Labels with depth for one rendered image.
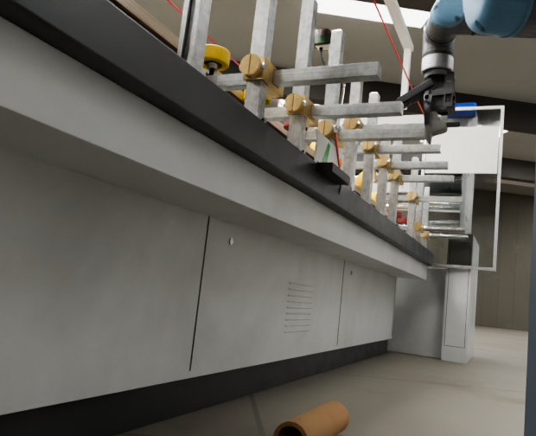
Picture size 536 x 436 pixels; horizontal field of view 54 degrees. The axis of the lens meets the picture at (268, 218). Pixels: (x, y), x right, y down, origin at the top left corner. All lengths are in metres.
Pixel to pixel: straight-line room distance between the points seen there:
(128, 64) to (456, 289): 3.25
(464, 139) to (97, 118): 3.37
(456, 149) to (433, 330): 1.28
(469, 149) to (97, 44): 3.39
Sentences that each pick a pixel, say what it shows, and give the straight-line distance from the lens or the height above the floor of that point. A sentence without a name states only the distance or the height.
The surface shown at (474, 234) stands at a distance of 3.81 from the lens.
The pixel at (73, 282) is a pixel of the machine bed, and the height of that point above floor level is 0.32.
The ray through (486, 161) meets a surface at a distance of 3.90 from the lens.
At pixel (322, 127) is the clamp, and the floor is 0.84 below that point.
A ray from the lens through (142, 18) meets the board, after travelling 1.21.
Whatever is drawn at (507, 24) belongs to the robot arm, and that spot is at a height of 0.71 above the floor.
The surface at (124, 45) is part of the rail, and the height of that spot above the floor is 0.66.
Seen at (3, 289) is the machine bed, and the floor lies 0.30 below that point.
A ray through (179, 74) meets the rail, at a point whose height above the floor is 0.67.
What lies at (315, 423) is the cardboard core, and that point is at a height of 0.07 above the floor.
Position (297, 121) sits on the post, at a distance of 1.41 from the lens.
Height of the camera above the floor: 0.35
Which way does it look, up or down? 8 degrees up
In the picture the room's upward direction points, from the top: 6 degrees clockwise
